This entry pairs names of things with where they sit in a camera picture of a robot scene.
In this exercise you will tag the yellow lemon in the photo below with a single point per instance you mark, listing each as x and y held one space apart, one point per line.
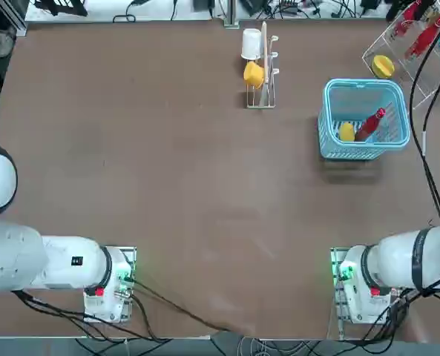
347 131

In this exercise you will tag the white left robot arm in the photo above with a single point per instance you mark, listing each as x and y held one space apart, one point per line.
26 256

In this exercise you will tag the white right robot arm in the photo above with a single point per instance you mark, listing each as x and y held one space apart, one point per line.
390 259

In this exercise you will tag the blue plastic basket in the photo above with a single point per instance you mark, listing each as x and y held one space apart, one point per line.
353 152

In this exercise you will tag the yellow star fruit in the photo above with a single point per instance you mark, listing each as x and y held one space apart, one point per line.
383 66

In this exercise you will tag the clear acrylic rack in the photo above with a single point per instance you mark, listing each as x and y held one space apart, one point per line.
397 72

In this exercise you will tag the yellow cup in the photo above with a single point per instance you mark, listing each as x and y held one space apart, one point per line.
253 74

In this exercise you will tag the white cup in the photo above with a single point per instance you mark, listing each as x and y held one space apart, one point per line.
251 43

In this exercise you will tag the person's shoe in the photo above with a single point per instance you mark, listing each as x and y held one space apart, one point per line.
6 41

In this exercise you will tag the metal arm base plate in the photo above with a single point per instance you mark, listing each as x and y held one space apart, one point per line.
339 326
130 256

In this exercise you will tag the aluminium frame post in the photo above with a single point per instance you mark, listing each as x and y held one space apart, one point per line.
231 15

